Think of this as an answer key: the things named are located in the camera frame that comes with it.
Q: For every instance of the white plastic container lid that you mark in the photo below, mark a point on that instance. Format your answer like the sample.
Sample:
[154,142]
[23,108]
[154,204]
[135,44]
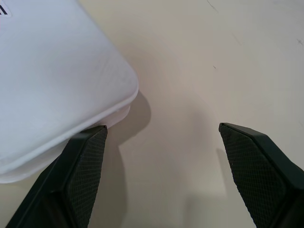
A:
[57,78]

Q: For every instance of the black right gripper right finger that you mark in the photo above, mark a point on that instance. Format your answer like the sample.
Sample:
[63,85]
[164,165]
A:
[259,180]

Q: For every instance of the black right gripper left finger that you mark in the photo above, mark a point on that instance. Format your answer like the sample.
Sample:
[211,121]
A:
[71,180]

